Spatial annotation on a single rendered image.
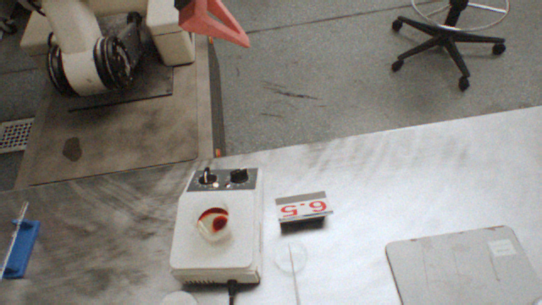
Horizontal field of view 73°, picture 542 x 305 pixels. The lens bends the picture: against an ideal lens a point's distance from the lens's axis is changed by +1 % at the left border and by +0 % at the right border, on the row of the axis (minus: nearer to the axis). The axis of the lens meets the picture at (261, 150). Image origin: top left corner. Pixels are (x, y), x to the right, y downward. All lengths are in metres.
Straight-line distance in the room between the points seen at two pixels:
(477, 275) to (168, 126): 1.02
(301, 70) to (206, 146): 0.86
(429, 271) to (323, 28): 1.71
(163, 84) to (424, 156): 1.01
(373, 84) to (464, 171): 1.19
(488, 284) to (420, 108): 1.25
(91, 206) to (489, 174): 0.72
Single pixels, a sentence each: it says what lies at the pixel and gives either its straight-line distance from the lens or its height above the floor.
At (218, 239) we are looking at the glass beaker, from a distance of 0.50.
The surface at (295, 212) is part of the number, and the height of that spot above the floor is 0.78.
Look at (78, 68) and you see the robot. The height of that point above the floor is 0.63.
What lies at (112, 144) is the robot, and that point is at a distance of 1.36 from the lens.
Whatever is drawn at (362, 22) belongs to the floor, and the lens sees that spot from 2.21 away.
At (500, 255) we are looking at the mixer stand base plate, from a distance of 0.67.
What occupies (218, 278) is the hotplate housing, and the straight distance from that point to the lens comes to 0.57.
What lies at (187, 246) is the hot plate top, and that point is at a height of 0.84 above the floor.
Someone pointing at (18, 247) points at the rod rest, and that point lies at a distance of 0.79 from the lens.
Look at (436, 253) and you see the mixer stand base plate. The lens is 0.64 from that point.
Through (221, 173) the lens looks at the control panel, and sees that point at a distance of 0.65.
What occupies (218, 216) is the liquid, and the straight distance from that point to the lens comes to 0.51.
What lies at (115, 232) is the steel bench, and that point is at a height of 0.75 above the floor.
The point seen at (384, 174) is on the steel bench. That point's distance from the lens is 0.69.
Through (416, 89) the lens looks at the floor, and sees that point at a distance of 1.88.
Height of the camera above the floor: 1.34
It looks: 56 degrees down
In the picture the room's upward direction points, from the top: 11 degrees counter-clockwise
